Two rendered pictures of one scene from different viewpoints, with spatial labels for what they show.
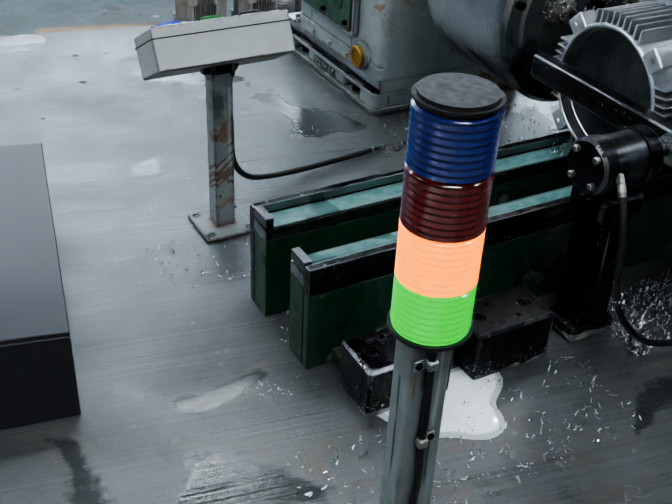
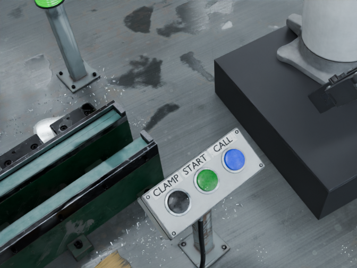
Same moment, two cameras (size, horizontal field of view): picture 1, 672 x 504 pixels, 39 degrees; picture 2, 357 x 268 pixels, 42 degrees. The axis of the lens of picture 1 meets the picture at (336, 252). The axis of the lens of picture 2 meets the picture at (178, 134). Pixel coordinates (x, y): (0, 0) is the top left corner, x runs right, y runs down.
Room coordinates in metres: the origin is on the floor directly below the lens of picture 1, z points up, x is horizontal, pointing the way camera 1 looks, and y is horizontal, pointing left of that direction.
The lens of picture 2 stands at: (1.39, 0.12, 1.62)
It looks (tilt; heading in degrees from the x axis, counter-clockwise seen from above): 54 degrees down; 178
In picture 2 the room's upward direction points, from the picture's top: 8 degrees counter-clockwise
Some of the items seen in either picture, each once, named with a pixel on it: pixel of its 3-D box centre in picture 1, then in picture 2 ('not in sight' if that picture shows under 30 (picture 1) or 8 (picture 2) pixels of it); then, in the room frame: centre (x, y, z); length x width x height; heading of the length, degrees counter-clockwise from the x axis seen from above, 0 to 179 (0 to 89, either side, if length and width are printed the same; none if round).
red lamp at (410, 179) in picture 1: (446, 192); not in sight; (0.56, -0.07, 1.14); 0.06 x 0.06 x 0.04
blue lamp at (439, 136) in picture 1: (453, 132); not in sight; (0.56, -0.07, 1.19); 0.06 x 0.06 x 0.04
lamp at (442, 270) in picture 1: (439, 248); not in sight; (0.56, -0.07, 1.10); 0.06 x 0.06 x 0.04
